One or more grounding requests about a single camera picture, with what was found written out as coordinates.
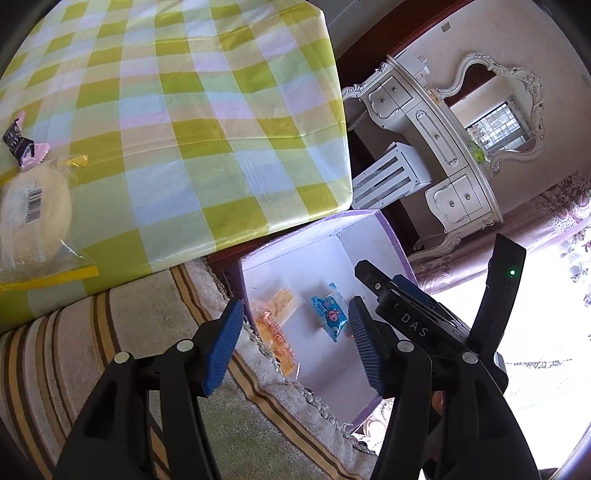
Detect blue cartoon candy packet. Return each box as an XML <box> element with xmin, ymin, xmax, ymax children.
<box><xmin>310</xmin><ymin>282</ymin><xmax>352</xmax><ymax>343</ymax></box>

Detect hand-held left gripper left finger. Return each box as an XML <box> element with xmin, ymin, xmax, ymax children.
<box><xmin>53</xmin><ymin>298</ymin><xmax>245</xmax><ymax>480</ymax></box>

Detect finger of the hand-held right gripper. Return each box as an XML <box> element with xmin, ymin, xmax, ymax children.
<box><xmin>392</xmin><ymin>274</ymin><xmax>445</xmax><ymax>311</ymax></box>
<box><xmin>355</xmin><ymin>259</ymin><xmax>394</xmax><ymax>299</ymax></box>

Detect white slatted stool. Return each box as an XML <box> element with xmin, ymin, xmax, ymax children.
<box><xmin>353</xmin><ymin>142</ymin><xmax>432</xmax><ymax>210</ymax></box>

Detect purple cardboard box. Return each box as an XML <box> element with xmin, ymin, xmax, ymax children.
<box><xmin>238</xmin><ymin>209</ymin><xmax>421</xmax><ymax>435</ymax></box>

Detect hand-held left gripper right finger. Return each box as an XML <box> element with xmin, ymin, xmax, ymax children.
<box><xmin>348</xmin><ymin>296</ymin><xmax>546</xmax><ymax>480</ymax></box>

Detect round pastry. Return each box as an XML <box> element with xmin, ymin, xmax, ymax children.
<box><xmin>0</xmin><ymin>154</ymin><xmax>100</xmax><ymax>291</ymax></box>

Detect pink patterned curtain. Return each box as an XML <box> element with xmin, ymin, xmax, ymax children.
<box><xmin>411</xmin><ymin>173</ymin><xmax>591</xmax><ymax>296</ymax></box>

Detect orange snack packet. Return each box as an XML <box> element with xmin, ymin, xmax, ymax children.
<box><xmin>249</xmin><ymin>287</ymin><xmax>308</xmax><ymax>381</ymax></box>

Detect white ornate framed mirror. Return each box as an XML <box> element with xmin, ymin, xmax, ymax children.
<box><xmin>436</xmin><ymin>53</ymin><xmax>546</xmax><ymax>174</ymax></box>

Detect white ornate dressing table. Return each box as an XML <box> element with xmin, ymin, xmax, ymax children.
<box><xmin>342</xmin><ymin>55</ymin><xmax>504</xmax><ymax>252</ymax></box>

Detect black and pink snack packet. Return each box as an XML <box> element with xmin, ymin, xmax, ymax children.
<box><xmin>2</xmin><ymin>111</ymin><xmax>51</xmax><ymax>169</ymax></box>

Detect green checkered tablecloth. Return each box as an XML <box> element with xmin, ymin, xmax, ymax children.
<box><xmin>0</xmin><ymin>0</ymin><xmax>354</xmax><ymax>333</ymax></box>

